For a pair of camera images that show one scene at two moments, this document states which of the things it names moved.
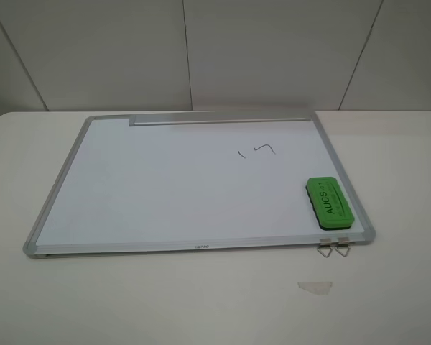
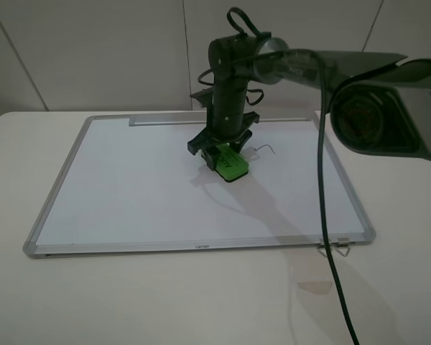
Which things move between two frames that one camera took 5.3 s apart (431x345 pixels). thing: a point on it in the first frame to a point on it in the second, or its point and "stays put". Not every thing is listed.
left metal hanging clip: [325, 244] stays put
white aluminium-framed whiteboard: [167, 182] stays put
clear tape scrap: [317, 287] stays put
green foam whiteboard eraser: [330, 204] to [230, 163]
